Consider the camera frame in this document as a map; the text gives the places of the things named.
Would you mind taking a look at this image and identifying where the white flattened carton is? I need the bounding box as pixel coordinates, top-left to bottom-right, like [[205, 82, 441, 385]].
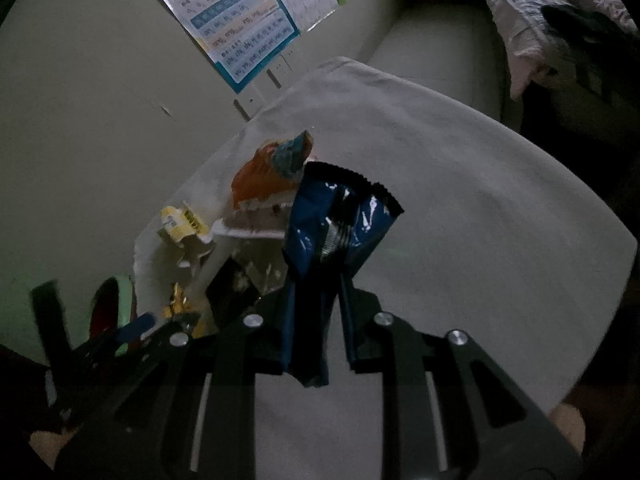
[[200, 200, 293, 241]]

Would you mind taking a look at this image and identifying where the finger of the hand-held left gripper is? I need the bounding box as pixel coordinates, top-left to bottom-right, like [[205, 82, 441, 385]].
[[31, 280, 77, 367], [69, 311, 168, 363]]

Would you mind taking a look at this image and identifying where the dark blue snack wrapper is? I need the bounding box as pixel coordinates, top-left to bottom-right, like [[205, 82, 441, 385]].
[[281, 161, 405, 389]]

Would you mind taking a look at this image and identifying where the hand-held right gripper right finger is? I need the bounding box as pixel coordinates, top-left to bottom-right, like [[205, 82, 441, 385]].
[[337, 272, 586, 480]]

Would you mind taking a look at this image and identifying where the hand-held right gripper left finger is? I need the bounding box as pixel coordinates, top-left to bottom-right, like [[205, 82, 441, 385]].
[[60, 280, 296, 480]]

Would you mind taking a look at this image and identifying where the clear plastic wrapper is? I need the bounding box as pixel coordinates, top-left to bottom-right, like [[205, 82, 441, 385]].
[[205, 239, 291, 332]]

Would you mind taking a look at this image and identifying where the white tablecloth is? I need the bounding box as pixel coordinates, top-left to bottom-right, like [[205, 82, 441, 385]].
[[131, 56, 639, 480]]

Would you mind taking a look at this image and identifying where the gold foil wrapper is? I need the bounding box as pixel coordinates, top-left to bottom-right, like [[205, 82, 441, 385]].
[[162, 282, 206, 336]]

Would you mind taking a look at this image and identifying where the yellow packet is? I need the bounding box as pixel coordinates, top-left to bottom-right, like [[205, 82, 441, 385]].
[[157, 201, 214, 246]]

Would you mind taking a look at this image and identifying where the green rimmed bin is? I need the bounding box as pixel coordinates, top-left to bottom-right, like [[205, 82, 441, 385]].
[[87, 274, 139, 357]]

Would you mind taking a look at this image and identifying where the light checked quilt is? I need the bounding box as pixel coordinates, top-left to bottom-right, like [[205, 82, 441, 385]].
[[472, 0, 578, 102]]

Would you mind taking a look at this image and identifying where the orange snack wrapper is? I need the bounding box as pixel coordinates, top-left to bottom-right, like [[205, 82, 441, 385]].
[[230, 130, 316, 211]]

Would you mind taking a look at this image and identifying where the blue striped wall poster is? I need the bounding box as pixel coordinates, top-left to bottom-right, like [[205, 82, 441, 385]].
[[129, 0, 302, 95]]

